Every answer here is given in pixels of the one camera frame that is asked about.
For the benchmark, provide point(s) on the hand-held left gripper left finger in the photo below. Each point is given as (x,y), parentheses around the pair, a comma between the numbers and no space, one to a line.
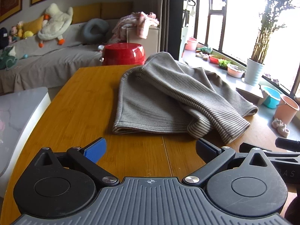
(95,148)

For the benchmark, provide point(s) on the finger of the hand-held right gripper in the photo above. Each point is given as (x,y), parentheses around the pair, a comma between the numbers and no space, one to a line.
(284,157)
(288,144)

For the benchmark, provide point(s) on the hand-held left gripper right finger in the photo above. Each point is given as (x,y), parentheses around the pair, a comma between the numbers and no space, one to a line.
(206,150)

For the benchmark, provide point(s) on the grey striped knit garment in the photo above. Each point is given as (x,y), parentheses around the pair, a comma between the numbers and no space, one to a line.
(164,93)

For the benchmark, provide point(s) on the pile of pink clothes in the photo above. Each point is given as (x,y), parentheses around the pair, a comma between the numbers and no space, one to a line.
(138,21)

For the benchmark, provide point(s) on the small white baby shoes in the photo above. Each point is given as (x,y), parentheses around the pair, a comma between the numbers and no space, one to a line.
(281,126)

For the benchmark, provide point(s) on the pink plastic bucket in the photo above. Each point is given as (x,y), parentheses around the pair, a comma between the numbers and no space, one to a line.
(286,111)

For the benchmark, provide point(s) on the blue plastic bucket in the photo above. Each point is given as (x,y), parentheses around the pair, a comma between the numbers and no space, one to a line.
(270,97)

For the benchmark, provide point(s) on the beige flat stand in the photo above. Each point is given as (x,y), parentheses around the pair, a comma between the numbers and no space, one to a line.
(249,93)

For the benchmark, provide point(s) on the small grey figurines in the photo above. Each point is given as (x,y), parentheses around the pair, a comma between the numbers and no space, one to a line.
(271,78)

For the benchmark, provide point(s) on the potted bamboo in white pot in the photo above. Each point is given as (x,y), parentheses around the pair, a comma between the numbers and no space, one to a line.
(254,72)

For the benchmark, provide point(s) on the white and pink bowl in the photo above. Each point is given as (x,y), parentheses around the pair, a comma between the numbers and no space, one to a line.
(235,71)

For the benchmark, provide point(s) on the red plastic basin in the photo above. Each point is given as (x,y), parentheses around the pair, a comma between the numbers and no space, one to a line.
(215,59)

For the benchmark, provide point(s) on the small beige shoes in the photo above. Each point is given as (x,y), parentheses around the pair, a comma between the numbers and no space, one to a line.
(202,56)

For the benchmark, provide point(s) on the sofa with grey cover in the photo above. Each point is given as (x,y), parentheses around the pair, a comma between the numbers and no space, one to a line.
(58,58)

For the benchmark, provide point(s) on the red glossy drum stool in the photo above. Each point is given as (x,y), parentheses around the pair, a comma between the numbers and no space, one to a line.
(124,54)

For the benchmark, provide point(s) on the green toy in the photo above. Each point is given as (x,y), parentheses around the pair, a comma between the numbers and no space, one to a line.
(205,50)

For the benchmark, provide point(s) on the pink cup on sill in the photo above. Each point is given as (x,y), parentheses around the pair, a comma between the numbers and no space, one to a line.
(191,44)

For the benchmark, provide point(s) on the white upright mop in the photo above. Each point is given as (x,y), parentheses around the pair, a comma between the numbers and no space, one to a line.
(186,35)

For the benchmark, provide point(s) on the grey neck pillow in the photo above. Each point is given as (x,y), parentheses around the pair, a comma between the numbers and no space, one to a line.
(85,30)

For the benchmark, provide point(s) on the green dinosaur plush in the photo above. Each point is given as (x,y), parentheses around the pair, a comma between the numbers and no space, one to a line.
(7,58)

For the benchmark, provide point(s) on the yellow duck plush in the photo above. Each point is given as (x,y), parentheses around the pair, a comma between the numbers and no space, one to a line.
(28,35)

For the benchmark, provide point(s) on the white goose plush toy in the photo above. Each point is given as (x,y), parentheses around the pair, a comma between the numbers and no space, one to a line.
(56,21)

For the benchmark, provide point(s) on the yellow sofa back cushion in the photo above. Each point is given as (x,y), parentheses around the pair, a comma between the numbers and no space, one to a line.
(86,13)
(116,10)

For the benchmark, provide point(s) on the small yellow pillow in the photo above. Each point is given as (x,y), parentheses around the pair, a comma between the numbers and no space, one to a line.
(32,25)

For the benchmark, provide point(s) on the beige and brown curtain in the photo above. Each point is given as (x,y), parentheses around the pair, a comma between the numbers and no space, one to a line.
(172,16)

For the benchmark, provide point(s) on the yellow doll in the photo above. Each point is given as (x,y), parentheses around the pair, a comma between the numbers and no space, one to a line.
(20,29)

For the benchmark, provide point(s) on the pink doll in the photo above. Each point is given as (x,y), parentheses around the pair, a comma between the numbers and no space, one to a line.
(13,32)

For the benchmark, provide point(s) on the dark navy plush toy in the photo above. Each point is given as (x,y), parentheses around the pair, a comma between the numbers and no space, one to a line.
(3,38)

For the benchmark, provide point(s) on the black window frame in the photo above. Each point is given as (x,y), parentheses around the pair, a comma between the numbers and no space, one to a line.
(207,28)

